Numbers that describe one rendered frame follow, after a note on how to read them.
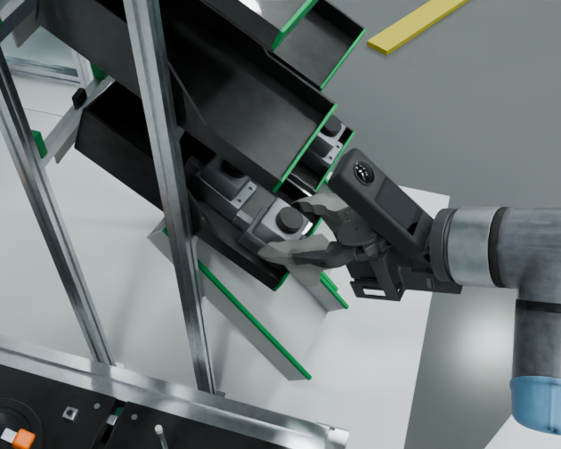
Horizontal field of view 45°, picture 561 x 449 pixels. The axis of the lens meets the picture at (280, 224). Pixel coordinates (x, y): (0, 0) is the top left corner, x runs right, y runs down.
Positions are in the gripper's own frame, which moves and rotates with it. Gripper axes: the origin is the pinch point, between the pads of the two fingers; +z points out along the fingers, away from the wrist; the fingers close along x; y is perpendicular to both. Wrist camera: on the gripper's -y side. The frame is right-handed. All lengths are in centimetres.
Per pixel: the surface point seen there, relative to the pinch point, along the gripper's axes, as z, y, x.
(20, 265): 65, 13, 1
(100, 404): 28.6, 17.5, -17.9
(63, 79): 89, 0, 48
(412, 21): 98, 90, 245
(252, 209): 6.0, 0.4, 2.9
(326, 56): -2.1, -10.8, 17.4
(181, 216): 5.2, -7.5, -7.3
